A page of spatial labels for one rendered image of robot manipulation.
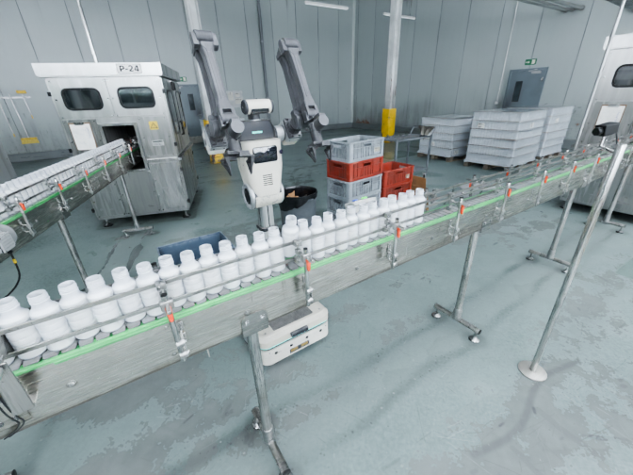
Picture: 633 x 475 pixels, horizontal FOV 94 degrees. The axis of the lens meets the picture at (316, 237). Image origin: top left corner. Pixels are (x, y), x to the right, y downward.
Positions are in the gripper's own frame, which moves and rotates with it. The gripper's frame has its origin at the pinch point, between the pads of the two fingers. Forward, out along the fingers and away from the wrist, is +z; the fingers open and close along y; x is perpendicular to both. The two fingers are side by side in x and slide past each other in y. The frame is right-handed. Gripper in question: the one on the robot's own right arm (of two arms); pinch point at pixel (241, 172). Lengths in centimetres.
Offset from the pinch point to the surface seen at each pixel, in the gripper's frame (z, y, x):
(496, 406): 150, 101, -32
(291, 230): 31.0, -0.9, -34.3
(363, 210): 29, 34, -35
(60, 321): 41, -67, -24
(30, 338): 43, -74, -23
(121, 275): 33, -52, -28
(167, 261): 32, -41, -29
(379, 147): -49, 227, 117
